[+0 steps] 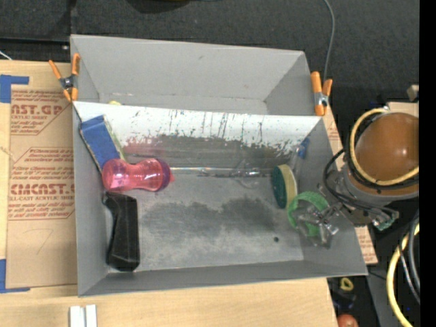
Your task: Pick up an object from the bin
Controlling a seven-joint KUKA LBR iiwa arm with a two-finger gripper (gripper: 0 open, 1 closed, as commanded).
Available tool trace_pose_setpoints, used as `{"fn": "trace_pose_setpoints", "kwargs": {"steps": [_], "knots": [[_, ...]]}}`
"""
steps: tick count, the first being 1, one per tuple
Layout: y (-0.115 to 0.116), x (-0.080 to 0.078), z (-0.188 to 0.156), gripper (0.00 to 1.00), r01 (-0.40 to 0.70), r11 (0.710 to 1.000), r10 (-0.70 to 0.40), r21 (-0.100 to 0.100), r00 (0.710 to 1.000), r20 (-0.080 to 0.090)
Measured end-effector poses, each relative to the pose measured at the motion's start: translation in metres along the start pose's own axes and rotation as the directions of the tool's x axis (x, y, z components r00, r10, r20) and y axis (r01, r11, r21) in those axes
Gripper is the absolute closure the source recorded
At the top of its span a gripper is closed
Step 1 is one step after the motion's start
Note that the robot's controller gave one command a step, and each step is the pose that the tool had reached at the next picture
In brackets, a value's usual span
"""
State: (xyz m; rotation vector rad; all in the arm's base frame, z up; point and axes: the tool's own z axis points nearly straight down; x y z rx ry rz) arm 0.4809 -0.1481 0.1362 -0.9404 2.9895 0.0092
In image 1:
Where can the pink plastic bottle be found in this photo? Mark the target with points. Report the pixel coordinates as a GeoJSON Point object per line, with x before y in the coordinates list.
{"type": "Point", "coordinates": [136, 175]}

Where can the brown cardboard board red print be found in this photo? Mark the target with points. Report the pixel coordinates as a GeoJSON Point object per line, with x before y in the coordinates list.
{"type": "Point", "coordinates": [41, 169]}

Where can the clear plastic bottle blue cap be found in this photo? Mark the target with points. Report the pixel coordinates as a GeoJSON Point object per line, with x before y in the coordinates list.
{"type": "Point", "coordinates": [303, 148]}

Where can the round yellow and green sponge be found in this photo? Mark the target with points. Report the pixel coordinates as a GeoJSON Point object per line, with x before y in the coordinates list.
{"type": "Point", "coordinates": [287, 184]}

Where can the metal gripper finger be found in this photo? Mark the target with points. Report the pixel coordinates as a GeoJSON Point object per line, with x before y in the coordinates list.
{"type": "Point", "coordinates": [327, 233]}
{"type": "Point", "coordinates": [315, 218]}

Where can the small yellow object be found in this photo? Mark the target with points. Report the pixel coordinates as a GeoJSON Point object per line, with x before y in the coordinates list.
{"type": "Point", "coordinates": [115, 103]}

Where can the grey metal bin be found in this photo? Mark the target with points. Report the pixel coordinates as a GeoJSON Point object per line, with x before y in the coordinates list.
{"type": "Point", "coordinates": [218, 237]}

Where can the black block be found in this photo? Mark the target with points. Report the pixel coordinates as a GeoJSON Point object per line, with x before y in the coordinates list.
{"type": "Point", "coordinates": [124, 230]}

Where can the blue flat box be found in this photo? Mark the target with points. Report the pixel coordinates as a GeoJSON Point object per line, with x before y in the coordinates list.
{"type": "Point", "coordinates": [100, 141]}

